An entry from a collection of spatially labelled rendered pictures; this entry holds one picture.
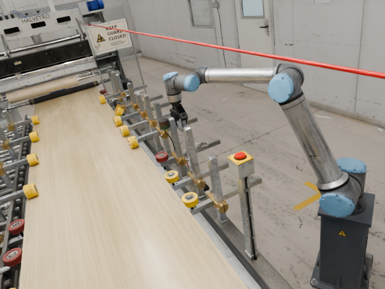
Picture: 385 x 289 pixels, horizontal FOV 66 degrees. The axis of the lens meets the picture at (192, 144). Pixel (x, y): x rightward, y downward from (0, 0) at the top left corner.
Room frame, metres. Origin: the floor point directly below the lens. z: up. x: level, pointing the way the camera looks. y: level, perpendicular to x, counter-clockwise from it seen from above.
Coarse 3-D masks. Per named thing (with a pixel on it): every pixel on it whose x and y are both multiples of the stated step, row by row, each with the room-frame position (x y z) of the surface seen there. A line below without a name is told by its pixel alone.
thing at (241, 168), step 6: (234, 156) 0.94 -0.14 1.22; (246, 156) 0.92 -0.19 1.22; (234, 162) 0.90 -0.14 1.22; (240, 162) 0.89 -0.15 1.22; (246, 162) 0.90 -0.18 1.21; (252, 162) 0.91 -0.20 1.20; (234, 168) 0.91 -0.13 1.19; (240, 168) 0.89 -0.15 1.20; (246, 168) 0.90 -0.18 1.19; (252, 168) 0.90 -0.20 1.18; (234, 174) 0.91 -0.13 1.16; (240, 174) 0.89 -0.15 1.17; (246, 174) 0.90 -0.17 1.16
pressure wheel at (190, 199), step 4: (192, 192) 1.20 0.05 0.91; (184, 196) 1.18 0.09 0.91; (188, 196) 1.17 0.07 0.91; (192, 196) 1.17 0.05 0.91; (196, 196) 1.16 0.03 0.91; (184, 200) 1.15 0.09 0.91; (188, 200) 1.14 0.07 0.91; (192, 200) 1.13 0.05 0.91; (196, 200) 1.14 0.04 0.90; (184, 204) 1.14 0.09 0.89; (188, 204) 1.13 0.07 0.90; (192, 204) 1.13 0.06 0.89; (196, 204) 1.13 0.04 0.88; (192, 208) 1.16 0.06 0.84
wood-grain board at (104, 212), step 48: (96, 96) 3.32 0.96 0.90; (48, 144) 2.20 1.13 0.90; (96, 144) 2.01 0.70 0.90; (48, 192) 1.48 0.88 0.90; (96, 192) 1.38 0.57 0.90; (144, 192) 1.29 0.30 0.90; (48, 240) 1.07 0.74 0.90; (96, 240) 1.00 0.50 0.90; (144, 240) 0.94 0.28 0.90; (192, 240) 0.89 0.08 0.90; (48, 288) 0.80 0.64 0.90; (96, 288) 0.75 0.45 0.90; (144, 288) 0.71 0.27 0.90; (192, 288) 0.67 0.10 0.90; (240, 288) 0.64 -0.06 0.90
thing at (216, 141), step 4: (212, 140) 1.78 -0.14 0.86; (216, 140) 1.77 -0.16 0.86; (212, 144) 1.75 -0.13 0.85; (216, 144) 1.76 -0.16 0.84; (196, 148) 1.72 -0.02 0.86; (200, 148) 1.72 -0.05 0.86; (204, 148) 1.73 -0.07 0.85; (208, 148) 1.74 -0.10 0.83; (184, 152) 1.70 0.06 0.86; (172, 156) 1.68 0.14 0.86; (184, 156) 1.68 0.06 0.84; (188, 156) 1.69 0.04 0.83; (168, 160) 1.64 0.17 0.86; (172, 160) 1.65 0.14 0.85; (160, 164) 1.64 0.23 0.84; (164, 164) 1.63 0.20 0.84; (168, 164) 1.64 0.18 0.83
